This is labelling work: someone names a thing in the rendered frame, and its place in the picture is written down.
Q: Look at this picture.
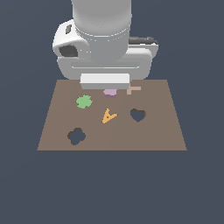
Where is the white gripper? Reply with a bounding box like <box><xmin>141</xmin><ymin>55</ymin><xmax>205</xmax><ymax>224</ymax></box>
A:
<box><xmin>80</xmin><ymin>73</ymin><xmax>130</xmax><ymax>90</ymax></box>

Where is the brown slotted board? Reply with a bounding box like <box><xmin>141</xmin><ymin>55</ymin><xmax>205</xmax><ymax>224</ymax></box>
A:
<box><xmin>37</xmin><ymin>79</ymin><xmax>188</xmax><ymax>152</ymax></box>

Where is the pink rounded piece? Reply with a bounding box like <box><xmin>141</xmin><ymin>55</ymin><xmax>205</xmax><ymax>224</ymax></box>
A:
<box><xmin>102</xmin><ymin>88</ymin><xmax>118</xmax><ymax>97</ymax></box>

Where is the green clover shaped piece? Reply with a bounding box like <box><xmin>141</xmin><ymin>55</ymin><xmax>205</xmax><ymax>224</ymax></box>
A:
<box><xmin>75</xmin><ymin>94</ymin><xmax>94</xmax><ymax>109</ymax></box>

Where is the tan cross shaped piece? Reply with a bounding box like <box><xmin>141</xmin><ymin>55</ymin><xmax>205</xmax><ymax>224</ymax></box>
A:
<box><xmin>126</xmin><ymin>86</ymin><xmax>143</xmax><ymax>95</ymax></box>

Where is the orange letter A piece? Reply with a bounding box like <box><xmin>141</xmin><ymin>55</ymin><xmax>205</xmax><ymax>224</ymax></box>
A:
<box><xmin>101</xmin><ymin>108</ymin><xmax>118</xmax><ymax>124</ymax></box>

